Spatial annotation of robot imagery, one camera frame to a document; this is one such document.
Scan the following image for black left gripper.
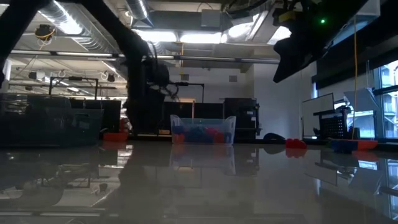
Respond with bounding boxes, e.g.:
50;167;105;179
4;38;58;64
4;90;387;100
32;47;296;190
126;57;170;135

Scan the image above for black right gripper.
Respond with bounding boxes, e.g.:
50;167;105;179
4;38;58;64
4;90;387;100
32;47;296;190
272;0;368;83

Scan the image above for wide orange toy block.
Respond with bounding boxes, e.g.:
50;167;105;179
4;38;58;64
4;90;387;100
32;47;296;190
103;132;129;142

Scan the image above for dark grey translucent bin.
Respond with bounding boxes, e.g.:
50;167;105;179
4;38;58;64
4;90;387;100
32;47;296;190
0;95;104;147

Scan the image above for black partition panels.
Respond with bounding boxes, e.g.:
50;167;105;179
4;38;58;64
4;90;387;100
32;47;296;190
164;101;225;135

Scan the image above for whiteboard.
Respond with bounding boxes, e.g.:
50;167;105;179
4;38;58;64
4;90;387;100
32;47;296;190
301;92;335;136

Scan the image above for clear plastic bin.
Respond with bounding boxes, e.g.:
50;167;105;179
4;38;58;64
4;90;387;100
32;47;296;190
170;114;238;146

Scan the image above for horizontal ceiling pipe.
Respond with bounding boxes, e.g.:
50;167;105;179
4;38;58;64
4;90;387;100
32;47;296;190
9;49;280;65

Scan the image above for black perforated cart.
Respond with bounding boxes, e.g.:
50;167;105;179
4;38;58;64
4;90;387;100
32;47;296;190
313;106;361;140

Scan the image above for long red toy block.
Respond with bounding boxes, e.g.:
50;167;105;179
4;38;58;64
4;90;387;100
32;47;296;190
285;138;308;149

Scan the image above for ceiling light panel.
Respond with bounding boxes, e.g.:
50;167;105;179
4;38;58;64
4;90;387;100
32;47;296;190
179;32;223;44
136;28;178;43

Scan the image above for grey ceiling box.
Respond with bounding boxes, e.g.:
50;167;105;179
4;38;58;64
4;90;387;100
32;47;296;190
200;8;222;28

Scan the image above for long blue toy block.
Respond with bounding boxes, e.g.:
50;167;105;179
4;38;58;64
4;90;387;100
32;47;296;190
331;139;358;154

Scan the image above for long orange toy block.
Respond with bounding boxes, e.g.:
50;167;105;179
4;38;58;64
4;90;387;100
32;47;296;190
357;139;379;151

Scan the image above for black ceiling device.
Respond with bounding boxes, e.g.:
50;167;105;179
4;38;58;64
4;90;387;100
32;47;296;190
34;24;57;43

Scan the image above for white column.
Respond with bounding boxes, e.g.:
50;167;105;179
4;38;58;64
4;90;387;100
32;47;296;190
2;58;12;94

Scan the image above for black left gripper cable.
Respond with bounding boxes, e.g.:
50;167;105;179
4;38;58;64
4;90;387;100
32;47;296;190
166;79;182;101

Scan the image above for silver rectangular duct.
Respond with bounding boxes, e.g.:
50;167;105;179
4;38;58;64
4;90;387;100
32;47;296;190
223;0;382;50

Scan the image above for black frame stand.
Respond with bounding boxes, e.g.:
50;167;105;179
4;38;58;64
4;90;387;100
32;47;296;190
169;82;205;103
48;76;99;101

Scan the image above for yellow hanging cable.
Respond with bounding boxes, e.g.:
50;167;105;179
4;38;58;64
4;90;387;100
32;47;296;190
352;18;359;140

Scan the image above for silver spiral duct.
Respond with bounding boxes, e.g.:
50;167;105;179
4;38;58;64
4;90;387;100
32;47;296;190
126;0;155;27
37;0;118;54

